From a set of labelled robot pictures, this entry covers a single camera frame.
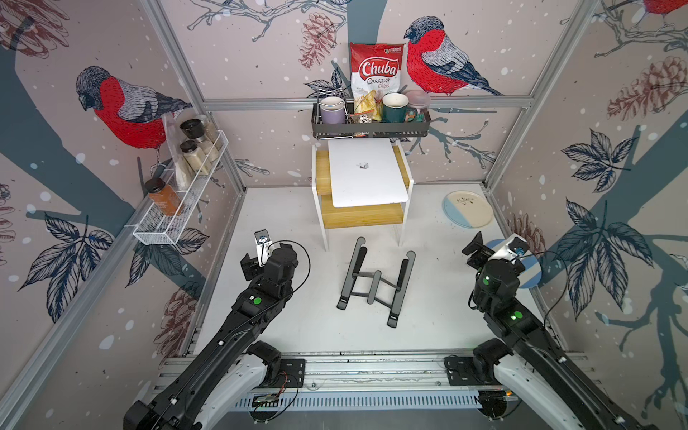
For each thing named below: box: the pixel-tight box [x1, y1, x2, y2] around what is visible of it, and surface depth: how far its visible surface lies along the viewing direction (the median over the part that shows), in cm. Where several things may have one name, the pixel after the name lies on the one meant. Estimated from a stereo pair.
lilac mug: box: [319, 95, 346, 125], surface depth 85 cm
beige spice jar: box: [180, 139, 210, 176], surface depth 78 cm
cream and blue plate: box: [441, 189, 494, 229], surface depth 116 cm
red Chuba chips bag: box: [349, 42, 406, 112], surface depth 81 cm
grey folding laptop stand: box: [336, 236, 416, 329], surface depth 87 cm
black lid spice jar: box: [179, 118, 220, 163], surface depth 81 cm
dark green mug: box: [381, 92, 419, 123], surface depth 85 cm
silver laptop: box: [327, 137, 409, 208], surface depth 79 cm
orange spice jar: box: [143, 178, 182, 217], surface depth 68 cm
